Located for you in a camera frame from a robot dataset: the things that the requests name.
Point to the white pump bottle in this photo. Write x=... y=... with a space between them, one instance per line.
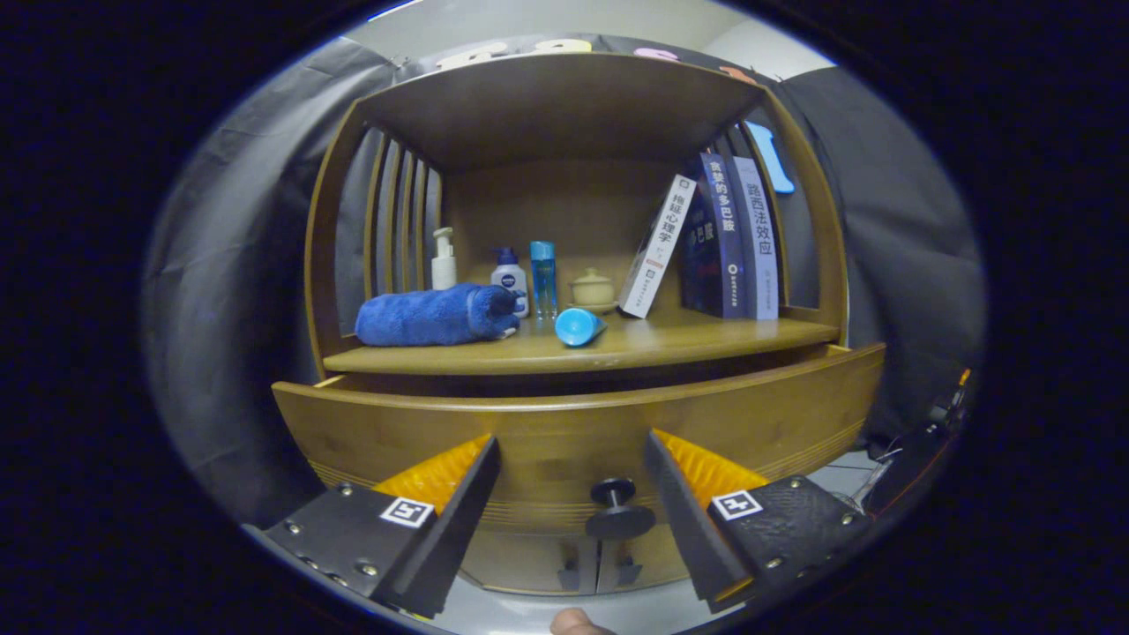
x=444 y=272

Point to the dark blue book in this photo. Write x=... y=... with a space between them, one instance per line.
x=710 y=247

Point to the wooden cabinet door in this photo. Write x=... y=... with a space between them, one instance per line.
x=520 y=560
x=657 y=556

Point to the blue folded towel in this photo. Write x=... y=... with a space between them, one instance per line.
x=423 y=317

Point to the clear blue bottle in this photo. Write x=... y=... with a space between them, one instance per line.
x=543 y=278

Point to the white book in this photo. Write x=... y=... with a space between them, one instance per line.
x=657 y=251

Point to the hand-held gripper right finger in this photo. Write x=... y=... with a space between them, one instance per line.
x=684 y=529

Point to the white bottle with blue cap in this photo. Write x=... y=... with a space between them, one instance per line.
x=510 y=278

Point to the wooden countertop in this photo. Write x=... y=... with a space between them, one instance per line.
x=688 y=339

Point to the beige lidded teacup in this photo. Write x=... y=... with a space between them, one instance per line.
x=592 y=289

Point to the blue and white tube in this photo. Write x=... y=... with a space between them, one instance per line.
x=578 y=327

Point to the black device with orange tip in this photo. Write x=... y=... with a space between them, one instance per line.
x=908 y=459

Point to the lavender book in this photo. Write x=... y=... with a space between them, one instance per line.
x=758 y=247

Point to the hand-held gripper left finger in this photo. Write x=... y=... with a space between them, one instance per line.
x=450 y=547

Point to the black backdrop cloth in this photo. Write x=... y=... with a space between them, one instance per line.
x=900 y=265

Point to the wooden cabinet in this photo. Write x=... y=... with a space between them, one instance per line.
x=564 y=106

